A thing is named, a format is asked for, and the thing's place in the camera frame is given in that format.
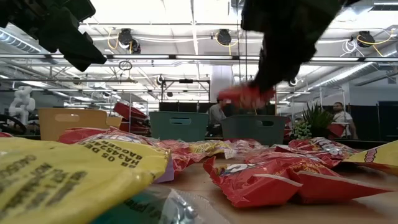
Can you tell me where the red tool cart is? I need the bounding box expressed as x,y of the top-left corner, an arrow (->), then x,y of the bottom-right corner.
113,101 -> 149,136

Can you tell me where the dark teal plastic bin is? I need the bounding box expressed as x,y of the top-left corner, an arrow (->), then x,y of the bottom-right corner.
221,114 -> 287,146

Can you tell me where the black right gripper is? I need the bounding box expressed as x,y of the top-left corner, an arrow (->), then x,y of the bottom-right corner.
241,0 -> 343,90

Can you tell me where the teal gummy in clear wrapper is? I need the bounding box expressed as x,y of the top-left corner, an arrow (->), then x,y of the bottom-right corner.
90,185 -> 231,224

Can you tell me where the red container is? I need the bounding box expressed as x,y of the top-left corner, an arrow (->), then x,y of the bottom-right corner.
326,123 -> 346,139

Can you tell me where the black metal gantry frame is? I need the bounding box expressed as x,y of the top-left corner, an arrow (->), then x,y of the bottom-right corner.
160,78 -> 211,103

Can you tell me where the potted artificial succulent plant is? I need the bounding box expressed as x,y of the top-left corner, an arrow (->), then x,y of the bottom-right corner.
292,102 -> 335,140

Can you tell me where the red gummy in clear wrapper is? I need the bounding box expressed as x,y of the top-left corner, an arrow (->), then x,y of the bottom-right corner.
229,138 -> 265,151

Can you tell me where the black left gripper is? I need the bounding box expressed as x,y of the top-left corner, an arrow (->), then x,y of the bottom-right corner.
0,0 -> 108,72

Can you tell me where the large yellow candy pack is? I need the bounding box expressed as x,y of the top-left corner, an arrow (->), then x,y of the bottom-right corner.
0,136 -> 175,224

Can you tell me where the person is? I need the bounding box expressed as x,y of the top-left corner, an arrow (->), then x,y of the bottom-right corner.
206,96 -> 229,138
330,101 -> 358,140

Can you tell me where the yellow plastic bin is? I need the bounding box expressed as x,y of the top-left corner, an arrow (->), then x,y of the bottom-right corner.
38,108 -> 123,141

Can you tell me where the black steering wheel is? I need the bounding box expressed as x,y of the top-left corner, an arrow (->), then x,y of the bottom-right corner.
0,114 -> 28,135

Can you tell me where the light teal plastic bin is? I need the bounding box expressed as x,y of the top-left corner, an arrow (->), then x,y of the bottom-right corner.
149,111 -> 210,142

